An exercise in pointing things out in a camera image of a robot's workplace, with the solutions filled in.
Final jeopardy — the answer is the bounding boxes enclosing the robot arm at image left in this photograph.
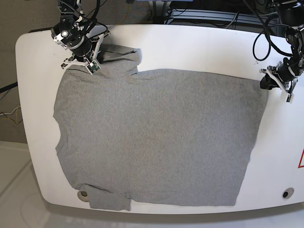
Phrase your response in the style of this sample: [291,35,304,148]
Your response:
[51,0,100,63]

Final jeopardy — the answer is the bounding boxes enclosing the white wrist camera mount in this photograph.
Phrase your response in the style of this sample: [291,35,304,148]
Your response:
[259,62,298,103]
[61,31,110,74]

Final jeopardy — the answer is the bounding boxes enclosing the red triangle sticker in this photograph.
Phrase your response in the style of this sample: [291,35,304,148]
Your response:
[298,150,304,168]

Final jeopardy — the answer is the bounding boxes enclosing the white and yellow floor cables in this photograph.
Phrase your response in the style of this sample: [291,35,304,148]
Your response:
[0,106,22,125]

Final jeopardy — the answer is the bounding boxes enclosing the beige table cable grommet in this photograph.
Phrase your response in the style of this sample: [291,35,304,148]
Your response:
[77,191,89,202]

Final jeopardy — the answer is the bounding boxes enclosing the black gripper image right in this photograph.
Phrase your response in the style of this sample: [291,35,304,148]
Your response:
[260,62,303,90]

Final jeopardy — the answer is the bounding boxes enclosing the grey table cable grommet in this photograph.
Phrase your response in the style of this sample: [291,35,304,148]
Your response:
[282,188,295,200]

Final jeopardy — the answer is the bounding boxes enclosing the aluminium extrusion frame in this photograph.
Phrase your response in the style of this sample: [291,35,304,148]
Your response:
[163,8,262,27]

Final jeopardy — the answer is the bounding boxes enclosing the black looped cable right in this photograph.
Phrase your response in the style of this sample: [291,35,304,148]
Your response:
[252,4,295,61]

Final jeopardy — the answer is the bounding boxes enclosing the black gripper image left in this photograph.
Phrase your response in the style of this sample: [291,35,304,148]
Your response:
[71,39,97,62]

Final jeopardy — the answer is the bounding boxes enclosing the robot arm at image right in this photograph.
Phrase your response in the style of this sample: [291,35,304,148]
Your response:
[260,0,304,90]

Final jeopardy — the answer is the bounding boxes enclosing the grey T-shirt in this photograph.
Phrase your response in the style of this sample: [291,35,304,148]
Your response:
[53,45,268,210]

